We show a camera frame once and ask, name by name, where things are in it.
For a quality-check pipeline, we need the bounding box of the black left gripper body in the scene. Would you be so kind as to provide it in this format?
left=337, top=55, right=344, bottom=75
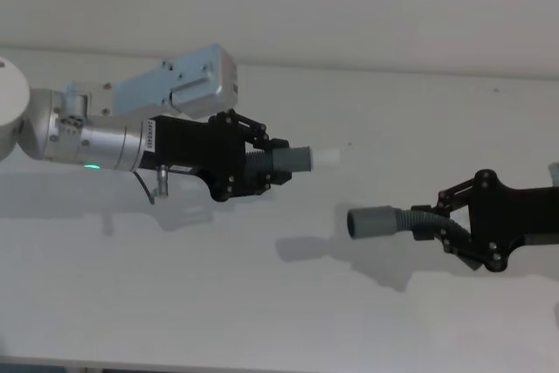
left=138, top=109, right=246, bottom=204

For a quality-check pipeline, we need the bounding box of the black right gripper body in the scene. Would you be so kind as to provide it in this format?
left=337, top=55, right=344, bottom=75
left=464, top=169, right=559, bottom=274

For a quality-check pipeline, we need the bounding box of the grey corrugated hose with cuff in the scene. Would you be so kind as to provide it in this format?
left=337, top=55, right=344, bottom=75
left=244, top=144, right=314, bottom=175
left=346, top=204, right=473, bottom=244

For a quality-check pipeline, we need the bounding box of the white plastic connector tube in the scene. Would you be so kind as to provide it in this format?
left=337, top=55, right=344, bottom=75
left=309, top=148, right=342, bottom=169

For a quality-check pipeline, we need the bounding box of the white table cloth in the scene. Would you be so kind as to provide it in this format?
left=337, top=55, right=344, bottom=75
left=0, top=43, right=559, bottom=364

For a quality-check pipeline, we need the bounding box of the thin dark cable, silver plug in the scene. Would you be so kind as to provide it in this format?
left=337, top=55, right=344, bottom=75
left=130, top=164, right=171, bottom=207

